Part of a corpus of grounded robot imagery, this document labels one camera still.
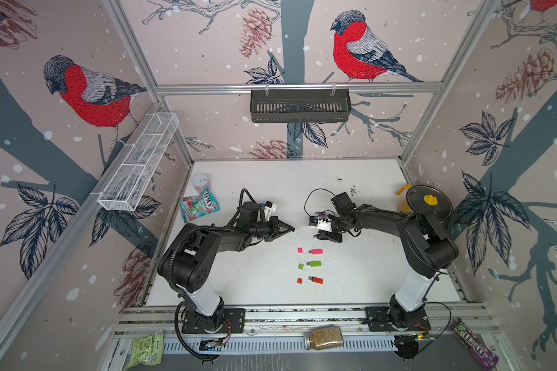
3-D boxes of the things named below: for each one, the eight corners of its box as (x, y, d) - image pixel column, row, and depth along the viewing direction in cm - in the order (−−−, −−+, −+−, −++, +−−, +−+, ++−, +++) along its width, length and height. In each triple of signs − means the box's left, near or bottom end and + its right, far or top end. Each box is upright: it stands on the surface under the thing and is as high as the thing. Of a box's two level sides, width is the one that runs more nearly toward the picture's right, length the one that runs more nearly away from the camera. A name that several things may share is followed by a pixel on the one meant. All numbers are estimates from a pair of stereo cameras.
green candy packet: (184, 222, 100) (181, 217, 97) (182, 202, 107) (179, 197, 104) (220, 210, 104) (218, 206, 101) (215, 192, 111) (213, 187, 108)
